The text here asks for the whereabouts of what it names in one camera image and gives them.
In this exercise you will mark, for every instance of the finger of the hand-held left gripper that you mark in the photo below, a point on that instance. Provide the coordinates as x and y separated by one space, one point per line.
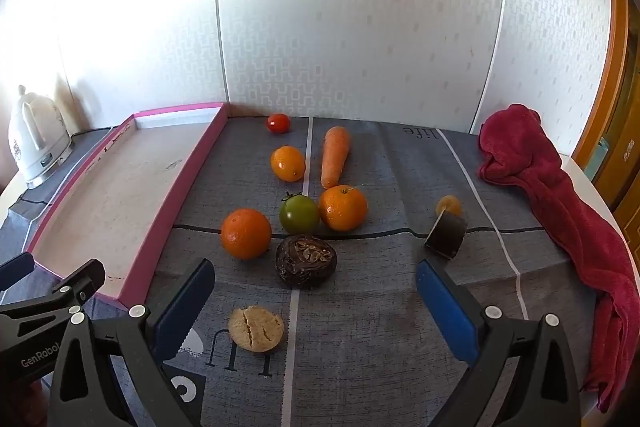
75 284
15 271

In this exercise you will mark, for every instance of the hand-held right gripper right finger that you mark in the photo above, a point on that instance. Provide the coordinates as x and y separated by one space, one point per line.
445 312

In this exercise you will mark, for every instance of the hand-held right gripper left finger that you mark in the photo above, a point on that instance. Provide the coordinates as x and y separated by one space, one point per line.
184 304

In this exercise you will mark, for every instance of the round cracked cookie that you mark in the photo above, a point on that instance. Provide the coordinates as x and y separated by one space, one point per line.
256 328

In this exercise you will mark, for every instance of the large round orange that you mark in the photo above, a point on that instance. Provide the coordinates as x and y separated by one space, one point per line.
246 234

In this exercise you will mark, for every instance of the pink-edged cardboard tray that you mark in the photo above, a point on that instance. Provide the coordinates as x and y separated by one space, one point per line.
115 187

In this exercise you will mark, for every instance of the small yellow fruit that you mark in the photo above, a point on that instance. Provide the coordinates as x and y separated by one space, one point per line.
449 204

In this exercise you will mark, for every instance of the dark wrinkled passion fruit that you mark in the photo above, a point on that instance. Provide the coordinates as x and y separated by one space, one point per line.
305 264

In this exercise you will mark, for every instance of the orange with green stem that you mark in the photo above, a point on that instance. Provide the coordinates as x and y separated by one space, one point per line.
343 209

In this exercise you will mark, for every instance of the green tomato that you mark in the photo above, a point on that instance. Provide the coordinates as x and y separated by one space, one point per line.
299 214

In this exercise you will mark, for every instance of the small glossy orange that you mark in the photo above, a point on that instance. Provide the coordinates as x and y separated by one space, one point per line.
287 164

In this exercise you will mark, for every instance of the orange carrot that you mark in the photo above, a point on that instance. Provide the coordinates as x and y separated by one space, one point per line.
335 157

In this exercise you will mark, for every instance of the red cherry tomato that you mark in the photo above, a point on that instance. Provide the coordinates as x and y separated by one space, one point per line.
278 123

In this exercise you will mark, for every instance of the grey tablecloth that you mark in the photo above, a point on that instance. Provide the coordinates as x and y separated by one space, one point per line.
375 307

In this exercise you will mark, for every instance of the white electric kettle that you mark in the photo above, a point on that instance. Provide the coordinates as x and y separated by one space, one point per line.
37 137

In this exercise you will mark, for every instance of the red towel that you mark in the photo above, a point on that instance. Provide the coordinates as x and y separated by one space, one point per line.
540 177

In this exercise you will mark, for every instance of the wooden door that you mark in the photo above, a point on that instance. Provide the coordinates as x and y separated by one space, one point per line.
625 107

